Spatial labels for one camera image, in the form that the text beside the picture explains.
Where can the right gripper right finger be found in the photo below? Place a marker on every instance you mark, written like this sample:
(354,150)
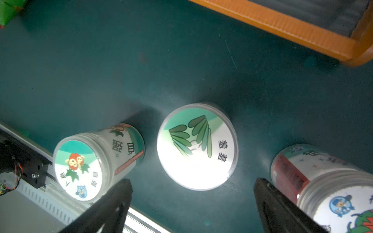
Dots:
(277,208)

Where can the orange fruit label jar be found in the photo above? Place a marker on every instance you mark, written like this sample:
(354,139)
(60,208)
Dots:
(87,165)

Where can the orange wooden tiered shelf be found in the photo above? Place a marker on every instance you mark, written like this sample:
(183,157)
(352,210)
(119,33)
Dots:
(353,51)

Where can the green leaf label jar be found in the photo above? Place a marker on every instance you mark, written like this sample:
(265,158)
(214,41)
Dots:
(197,146)

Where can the tomato label seed jar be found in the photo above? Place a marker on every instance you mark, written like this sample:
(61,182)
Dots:
(335,194)

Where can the green snack packet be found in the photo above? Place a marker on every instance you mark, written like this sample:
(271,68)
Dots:
(9,9)

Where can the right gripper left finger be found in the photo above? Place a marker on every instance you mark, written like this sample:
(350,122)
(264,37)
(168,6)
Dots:
(108,214)

